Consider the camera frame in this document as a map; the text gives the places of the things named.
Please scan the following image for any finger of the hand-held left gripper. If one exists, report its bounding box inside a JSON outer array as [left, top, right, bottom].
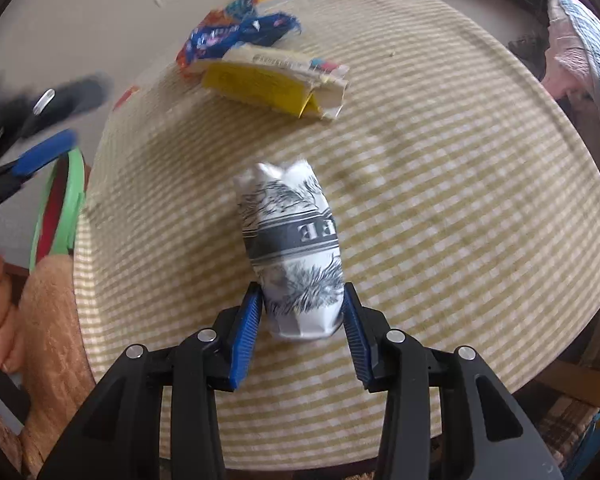
[[0, 129, 79, 221], [17, 74, 113, 136]]

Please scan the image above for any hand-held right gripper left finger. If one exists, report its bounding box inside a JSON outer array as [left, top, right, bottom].
[[37, 281, 266, 480]]

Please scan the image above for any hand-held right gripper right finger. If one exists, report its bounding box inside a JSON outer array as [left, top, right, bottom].
[[342, 282, 566, 480]]

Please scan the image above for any red bucket with green rim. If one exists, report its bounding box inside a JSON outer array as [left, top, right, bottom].
[[28, 149, 87, 273]]

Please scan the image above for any white grey printed packet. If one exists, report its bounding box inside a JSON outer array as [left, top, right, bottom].
[[232, 159, 346, 342]]

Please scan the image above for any blue orange snack wrapper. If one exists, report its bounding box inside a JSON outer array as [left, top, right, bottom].
[[176, 0, 303, 73]]

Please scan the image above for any brown plush blanket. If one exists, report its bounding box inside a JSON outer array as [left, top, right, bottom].
[[0, 252, 98, 480]]

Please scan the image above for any checked beige table cloth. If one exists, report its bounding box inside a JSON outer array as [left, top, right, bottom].
[[72, 0, 600, 471]]

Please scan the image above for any torn yellow carton box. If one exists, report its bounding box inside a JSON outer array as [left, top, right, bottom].
[[185, 42, 351, 123]]

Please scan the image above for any plaid cloth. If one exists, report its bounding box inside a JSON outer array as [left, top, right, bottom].
[[535, 395, 600, 456]]

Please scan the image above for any wooden board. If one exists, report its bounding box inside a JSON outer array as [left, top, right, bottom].
[[535, 360, 600, 411]]

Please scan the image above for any pink patterned cloth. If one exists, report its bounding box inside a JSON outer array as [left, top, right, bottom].
[[545, 0, 600, 136]]

